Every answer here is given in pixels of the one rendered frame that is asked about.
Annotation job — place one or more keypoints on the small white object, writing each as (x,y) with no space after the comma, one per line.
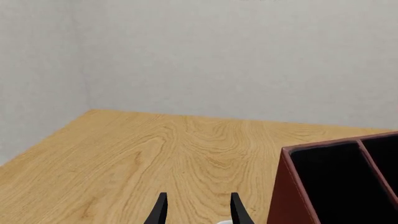
(224,222)

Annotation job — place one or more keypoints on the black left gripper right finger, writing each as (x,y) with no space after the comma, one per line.
(238,211)

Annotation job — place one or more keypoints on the red-brown desk caddy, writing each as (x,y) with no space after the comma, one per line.
(335,182)

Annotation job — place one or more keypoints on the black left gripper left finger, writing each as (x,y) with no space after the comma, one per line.
(159,211)

